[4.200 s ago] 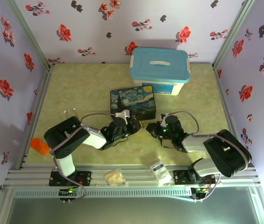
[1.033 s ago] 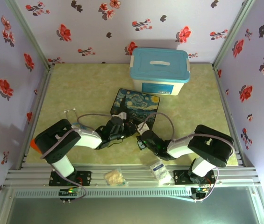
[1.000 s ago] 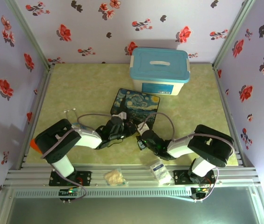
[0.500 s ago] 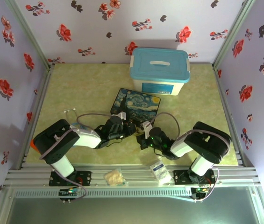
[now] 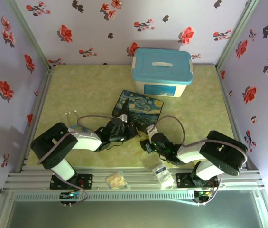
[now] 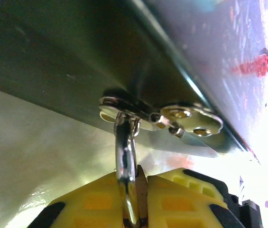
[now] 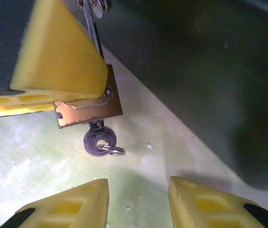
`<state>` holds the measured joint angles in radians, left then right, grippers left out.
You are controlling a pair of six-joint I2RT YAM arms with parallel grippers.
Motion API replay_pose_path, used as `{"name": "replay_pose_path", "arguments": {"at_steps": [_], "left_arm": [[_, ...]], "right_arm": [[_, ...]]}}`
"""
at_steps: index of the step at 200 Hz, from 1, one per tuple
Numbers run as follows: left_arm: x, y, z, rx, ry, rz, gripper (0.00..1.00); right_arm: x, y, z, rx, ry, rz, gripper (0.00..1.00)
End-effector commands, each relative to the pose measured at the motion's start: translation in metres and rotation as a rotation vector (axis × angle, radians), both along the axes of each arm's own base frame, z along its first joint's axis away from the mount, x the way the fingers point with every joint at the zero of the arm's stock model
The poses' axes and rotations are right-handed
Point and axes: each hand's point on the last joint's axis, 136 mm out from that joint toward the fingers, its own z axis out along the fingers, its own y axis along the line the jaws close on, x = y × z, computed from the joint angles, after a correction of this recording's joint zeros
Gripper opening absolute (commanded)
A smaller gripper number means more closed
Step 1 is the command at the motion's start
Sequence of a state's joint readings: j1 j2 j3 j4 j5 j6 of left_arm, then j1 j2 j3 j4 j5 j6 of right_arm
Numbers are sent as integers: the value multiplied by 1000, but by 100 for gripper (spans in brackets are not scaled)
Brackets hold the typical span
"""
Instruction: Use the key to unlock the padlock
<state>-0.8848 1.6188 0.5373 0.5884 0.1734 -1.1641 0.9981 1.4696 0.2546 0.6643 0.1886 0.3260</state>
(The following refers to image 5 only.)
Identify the starry night painted black box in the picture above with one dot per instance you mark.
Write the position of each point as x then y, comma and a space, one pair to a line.
141, 109

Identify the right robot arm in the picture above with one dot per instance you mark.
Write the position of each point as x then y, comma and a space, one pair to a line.
221, 152

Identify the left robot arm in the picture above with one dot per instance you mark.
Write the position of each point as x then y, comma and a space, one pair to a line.
58, 147

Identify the white gauze packet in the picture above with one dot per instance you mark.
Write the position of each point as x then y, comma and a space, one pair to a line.
163, 175

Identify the clear bag of beige cotton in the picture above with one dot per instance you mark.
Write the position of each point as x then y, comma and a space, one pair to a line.
116, 181

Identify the white storage box blue lid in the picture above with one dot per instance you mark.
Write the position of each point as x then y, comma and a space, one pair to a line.
162, 69

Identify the grey metal panel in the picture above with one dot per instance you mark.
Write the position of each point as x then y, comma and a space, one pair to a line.
133, 215

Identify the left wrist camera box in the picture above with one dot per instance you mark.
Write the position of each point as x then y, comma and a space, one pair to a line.
123, 118

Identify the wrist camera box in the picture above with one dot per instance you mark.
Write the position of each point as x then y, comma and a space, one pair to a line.
123, 118
151, 130

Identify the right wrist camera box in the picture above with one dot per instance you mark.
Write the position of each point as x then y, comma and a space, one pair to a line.
151, 130

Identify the aluminium front frame rail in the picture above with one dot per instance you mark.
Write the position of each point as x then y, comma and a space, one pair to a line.
138, 175

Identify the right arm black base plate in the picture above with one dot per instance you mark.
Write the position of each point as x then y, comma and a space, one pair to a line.
183, 180

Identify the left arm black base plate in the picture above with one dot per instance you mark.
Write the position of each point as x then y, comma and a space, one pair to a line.
87, 181

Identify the aluminium right side rail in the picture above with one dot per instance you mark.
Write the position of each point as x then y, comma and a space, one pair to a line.
226, 95

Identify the aluminium left side rail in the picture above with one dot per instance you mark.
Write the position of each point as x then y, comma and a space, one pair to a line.
42, 92

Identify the aluminium left corner post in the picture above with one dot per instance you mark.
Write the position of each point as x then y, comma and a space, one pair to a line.
29, 33

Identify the aluminium corner post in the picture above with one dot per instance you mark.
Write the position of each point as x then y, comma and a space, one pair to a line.
237, 33
29, 33

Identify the aluminium right corner post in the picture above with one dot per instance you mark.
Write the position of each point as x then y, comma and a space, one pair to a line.
237, 33

